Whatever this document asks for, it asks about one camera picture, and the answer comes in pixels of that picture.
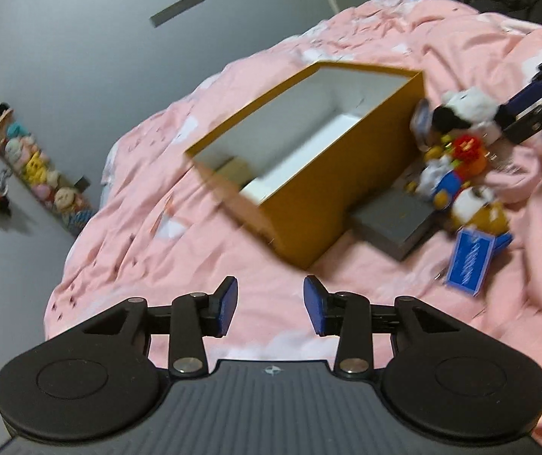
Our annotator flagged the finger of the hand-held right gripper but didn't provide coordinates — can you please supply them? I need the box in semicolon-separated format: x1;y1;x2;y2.
505;97;542;147
496;38;542;121

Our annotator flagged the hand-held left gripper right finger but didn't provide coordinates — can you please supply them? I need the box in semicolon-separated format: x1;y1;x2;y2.
302;275;448;381

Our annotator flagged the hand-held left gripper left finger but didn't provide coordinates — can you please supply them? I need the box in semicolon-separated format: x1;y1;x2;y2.
84;276;240;379

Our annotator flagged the black and white plush toy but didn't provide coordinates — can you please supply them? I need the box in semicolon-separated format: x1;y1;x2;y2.
410;86;513;147

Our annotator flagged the white and blue duck plush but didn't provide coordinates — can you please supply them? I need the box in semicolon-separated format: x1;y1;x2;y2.
406;147;471;209

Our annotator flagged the orange cardboard box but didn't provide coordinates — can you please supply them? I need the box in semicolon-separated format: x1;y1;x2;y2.
185;61;426;270

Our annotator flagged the pink blanket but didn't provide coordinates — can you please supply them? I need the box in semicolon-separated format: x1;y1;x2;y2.
44;0;542;455

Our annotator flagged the red and yellow toy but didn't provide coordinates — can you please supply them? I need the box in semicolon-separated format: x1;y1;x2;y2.
442;133;487;185

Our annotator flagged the yellow plush toy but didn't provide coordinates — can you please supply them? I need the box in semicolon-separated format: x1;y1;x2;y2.
448;186;511;235

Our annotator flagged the flat grey box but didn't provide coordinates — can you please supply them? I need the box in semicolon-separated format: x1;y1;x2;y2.
351;190;437;261

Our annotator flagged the blue card packet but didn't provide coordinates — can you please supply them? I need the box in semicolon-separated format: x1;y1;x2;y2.
444;227;513;297

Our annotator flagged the hanging column of plush toys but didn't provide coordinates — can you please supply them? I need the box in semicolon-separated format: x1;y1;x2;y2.
0;90;94;238

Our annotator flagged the dark wall vent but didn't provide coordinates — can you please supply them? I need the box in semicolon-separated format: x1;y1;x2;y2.
150;0;205;27

